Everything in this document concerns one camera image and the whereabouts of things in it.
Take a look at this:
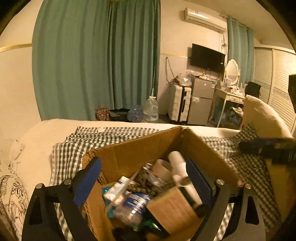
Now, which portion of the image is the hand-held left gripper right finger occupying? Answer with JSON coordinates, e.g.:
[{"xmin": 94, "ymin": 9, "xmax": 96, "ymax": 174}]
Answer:
[{"xmin": 186, "ymin": 158, "xmax": 266, "ymax": 241}]

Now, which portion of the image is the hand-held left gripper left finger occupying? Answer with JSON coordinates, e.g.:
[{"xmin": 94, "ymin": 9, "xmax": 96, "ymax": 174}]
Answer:
[{"xmin": 22, "ymin": 157, "xmax": 102, "ymax": 241}]

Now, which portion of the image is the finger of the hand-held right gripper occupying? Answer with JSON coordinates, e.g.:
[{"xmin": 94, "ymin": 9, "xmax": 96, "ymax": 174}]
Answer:
[
  {"xmin": 239, "ymin": 140, "xmax": 275, "ymax": 155},
  {"xmin": 253, "ymin": 138, "xmax": 289, "ymax": 142}
]

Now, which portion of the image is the white and blue carton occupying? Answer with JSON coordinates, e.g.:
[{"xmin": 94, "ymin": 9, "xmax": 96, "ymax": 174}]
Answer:
[{"xmin": 103, "ymin": 176, "xmax": 133, "ymax": 210}]

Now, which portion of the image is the white cream tube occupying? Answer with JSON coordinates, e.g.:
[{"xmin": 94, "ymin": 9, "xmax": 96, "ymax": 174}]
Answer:
[{"xmin": 168, "ymin": 151, "xmax": 203, "ymax": 209}]

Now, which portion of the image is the wooden box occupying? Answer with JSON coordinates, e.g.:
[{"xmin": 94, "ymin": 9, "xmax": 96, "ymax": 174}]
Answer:
[{"xmin": 146, "ymin": 186, "xmax": 200, "ymax": 234}]

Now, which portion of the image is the white tape roll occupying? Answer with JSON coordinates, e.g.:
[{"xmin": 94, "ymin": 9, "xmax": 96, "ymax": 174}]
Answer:
[{"xmin": 154, "ymin": 159, "xmax": 174, "ymax": 182}]

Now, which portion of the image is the patterned packet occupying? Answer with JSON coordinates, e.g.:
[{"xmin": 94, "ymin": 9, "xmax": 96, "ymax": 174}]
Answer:
[{"xmin": 136, "ymin": 165, "xmax": 169, "ymax": 190}]

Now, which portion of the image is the clear plastic water bottle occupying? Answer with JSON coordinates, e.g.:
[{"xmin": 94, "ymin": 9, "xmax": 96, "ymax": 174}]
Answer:
[{"xmin": 113, "ymin": 192, "xmax": 153, "ymax": 229}]

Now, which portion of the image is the brown cardboard box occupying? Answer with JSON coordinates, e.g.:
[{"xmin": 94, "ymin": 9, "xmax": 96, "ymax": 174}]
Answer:
[{"xmin": 82, "ymin": 126, "xmax": 243, "ymax": 241}]

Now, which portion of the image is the green packet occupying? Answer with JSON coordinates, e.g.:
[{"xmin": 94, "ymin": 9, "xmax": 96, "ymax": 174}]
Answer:
[{"xmin": 136, "ymin": 219, "xmax": 163, "ymax": 234}]

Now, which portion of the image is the cream pillow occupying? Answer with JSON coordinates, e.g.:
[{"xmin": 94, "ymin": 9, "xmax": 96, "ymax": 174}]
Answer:
[{"xmin": 240, "ymin": 95, "xmax": 294, "ymax": 139}]

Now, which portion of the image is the grey checked cloth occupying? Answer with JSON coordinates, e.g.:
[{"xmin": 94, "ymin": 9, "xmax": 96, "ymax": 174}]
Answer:
[{"xmin": 48, "ymin": 124, "xmax": 285, "ymax": 241}]

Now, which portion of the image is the black bag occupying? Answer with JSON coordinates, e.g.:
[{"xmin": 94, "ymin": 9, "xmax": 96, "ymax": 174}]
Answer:
[{"xmin": 245, "ymin": 81, "xmax": 262, "ymax": 100}]

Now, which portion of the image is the white dressing table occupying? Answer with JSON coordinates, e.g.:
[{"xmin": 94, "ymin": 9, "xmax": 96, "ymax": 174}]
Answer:
[{"xmin": 208, "ymin": 86, "xmax": 245, "ymax": 128}]

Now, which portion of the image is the grey mini fridge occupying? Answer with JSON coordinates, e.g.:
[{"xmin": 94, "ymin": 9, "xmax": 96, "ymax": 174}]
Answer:
[{"xmin": 187, "ymin": 77, "xmax": 215, "ymax": 126}]

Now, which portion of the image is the bed with cream sheet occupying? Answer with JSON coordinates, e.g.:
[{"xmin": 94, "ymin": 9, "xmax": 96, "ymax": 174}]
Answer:
[{"xmin": 0, "ymin": 118, "xmax": 243, "ymax": 209}]

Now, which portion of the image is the floral patterned bag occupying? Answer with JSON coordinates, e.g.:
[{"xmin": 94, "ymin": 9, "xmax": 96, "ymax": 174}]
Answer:
[{"xmin": 95, "ymin": 108, "xmax": 110, "ymax": 121}]

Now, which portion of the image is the floral bed sheet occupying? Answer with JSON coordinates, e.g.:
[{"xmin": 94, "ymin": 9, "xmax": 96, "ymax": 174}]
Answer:
[{"xmin": 0, "ymin": 139, "xmax": 30, "ymax": 241}]

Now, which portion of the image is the white oval mirror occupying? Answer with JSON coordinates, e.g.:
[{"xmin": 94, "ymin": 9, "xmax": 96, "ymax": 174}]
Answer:
[{"xmin": 225, "ymin": 59, "xmax": 241, "ymax": 86}]

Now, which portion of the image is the white suitcase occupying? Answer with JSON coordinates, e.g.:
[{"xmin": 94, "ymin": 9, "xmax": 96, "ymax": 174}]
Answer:
[{"xmin": 168, "ymin": 84, "xmax": 192, "ymax": 123}]

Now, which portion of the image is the pack of water bottles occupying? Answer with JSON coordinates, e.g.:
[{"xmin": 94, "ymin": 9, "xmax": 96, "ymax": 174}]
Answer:
[{"xmin": 127, "ymin": 105, "xmax": 145, "ymax": 123}]

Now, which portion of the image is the large water jug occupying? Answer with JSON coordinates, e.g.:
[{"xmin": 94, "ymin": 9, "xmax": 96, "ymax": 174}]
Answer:
[{"xmin": 142, "ymin": 95, "xmax": 159, "ymax": 123}]

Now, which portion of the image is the narrow green curtain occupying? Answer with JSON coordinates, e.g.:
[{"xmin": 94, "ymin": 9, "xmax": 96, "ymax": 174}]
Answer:
[{"xmin": 227, "ymin": 17, "xmax": 255, "ymax": 81}]

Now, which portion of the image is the wide green curtain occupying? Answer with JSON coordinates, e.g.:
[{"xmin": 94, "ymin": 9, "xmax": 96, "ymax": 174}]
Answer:
[{"xmin": 32, "ymin": 0, "xmax": 161, "ymax": 121}]

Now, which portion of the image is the white air conditioner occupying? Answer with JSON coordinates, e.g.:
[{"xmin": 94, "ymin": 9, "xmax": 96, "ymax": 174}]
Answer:
[{"xmin": 184, "ymin": 7, "xmax": 227, "ymax": 33}]

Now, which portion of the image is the black wall television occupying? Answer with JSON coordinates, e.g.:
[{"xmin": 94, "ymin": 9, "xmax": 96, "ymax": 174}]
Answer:
[{"xmin": 190, "ymin": 43, "xmax": 226, "ymax": 73}]

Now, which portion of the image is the wall cable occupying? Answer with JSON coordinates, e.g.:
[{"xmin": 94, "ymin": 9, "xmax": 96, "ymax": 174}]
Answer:
[{"xmin": 165, "ymin": 57, "xmax": 177, "ymax": 82}]

